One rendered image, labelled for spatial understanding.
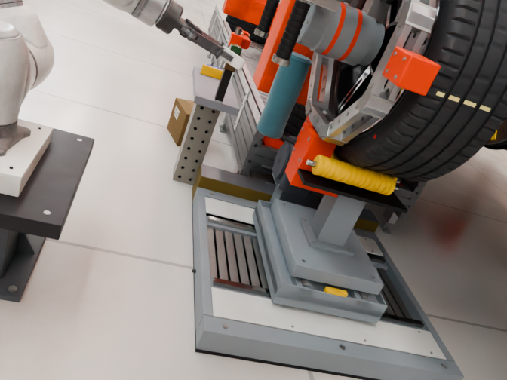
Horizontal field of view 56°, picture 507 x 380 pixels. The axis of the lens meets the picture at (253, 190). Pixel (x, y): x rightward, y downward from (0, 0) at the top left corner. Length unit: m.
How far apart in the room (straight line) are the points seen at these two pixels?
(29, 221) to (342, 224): 0.92
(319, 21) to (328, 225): 0.63
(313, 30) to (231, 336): 0.82
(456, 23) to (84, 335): 1.13
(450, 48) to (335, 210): 0.63
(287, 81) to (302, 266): 0.55
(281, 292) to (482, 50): 0.82
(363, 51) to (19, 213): 0.92
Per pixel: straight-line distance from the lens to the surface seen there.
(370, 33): 1.35
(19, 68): 1.26
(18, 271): 1.45
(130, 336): 1.34
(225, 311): 1.39
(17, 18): 1.42
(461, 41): 1.16
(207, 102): 1.79
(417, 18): 1.16
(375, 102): 1.17
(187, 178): 2.12
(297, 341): 1.41
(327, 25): 1.31
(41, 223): 1.15
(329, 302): 1.51
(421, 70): 1.09
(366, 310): 1.58
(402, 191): 2.34
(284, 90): 1.47
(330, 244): 1.59
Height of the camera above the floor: 0.94
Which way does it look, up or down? 24 degrees down
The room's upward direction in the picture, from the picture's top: 22 degrees clockwise
